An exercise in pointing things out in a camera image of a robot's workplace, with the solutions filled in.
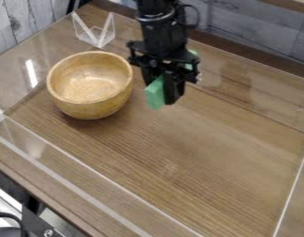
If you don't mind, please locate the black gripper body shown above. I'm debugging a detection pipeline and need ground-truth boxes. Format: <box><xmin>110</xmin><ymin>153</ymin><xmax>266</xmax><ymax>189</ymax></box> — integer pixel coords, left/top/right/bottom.
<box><xmin>126</xmin><ymin>12</ymin><xmax>202</xmax><ymax>85</ymax></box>

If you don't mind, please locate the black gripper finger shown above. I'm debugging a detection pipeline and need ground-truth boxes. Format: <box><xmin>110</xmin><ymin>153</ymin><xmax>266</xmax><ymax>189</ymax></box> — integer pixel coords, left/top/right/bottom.
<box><xmin>162</xmin><ymin>70</ymin><xmax>185</xmax><ymax>106</ymax></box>
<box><xmin>141</xmin><ymin>67</ymin><xmax>159</xmax><ymax>85</ymax></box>

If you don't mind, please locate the green rectangular block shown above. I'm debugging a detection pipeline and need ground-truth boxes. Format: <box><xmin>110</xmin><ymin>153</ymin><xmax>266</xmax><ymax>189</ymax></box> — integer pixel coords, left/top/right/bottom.
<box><xmin>143</xmin><ymin>50</ymin><xmax>199</xmax><ymax>109</ymax></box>

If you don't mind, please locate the round wooden bowl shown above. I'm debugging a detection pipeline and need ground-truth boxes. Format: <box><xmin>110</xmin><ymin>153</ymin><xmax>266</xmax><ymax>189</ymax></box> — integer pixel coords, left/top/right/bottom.
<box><xmin>46</xmin><ymin>51</ymin><xmax>133</xmax><ymax>120</ymax></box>

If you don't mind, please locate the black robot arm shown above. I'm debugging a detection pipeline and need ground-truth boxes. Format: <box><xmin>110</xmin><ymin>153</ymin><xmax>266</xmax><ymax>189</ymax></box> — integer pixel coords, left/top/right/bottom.
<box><xmin>126</xmin><ymin>0</ymin><xmax>199</xmax><ymax>109</ymax></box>

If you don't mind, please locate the clear acrylic corner bracket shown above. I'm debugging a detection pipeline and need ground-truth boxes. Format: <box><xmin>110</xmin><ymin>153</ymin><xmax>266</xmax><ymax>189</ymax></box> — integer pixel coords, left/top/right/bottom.
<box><xmin>71</xmin><ymin>12</ymin><xmax>115</xmax><ymax>48</ymax></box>

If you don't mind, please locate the black metal bracket with bolt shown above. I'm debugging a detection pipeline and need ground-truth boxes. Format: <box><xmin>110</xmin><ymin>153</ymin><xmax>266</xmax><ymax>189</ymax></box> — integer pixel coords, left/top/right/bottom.
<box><xmin>22</xmin><ymin>206</ymin><xmax>66</xmax><ymax>237</ymax></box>

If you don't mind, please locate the black cable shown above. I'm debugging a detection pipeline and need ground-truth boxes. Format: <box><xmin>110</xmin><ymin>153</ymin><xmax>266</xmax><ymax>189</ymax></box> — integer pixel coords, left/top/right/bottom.
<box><xmin>0</xmin><ymin>212</ymin><xmax>24</xmax><ymax>237</ymax></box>

